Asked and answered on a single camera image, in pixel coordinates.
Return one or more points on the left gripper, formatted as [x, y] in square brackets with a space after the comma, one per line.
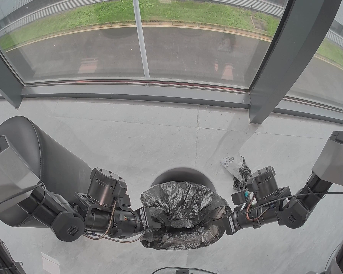
[131, 221]

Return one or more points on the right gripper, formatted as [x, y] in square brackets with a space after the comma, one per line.
[243, 218]

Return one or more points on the black plastic bag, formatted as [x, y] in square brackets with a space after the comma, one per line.
[183, 201]

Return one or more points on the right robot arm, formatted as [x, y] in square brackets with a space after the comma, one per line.
[328, 155]

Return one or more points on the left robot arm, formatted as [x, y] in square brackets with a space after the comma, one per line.
[14, 173]

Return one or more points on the crumpled black plastic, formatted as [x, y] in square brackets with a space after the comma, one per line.
[243, 170]

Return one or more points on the grey trash bin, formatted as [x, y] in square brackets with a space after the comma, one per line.
[183, 173]

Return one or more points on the clear printed wrapper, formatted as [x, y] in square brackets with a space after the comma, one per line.
[230, 164]

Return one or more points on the dark grey round chair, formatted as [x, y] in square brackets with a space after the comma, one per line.
[54, 158]

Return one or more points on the window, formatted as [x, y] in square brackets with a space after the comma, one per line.
[188, 53]

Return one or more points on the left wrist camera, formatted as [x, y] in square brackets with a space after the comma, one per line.
[125, 200]

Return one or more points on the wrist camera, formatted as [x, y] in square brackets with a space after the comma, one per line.
[125, 200]
[239, 200]

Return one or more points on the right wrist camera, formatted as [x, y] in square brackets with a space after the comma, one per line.
[239, 200]

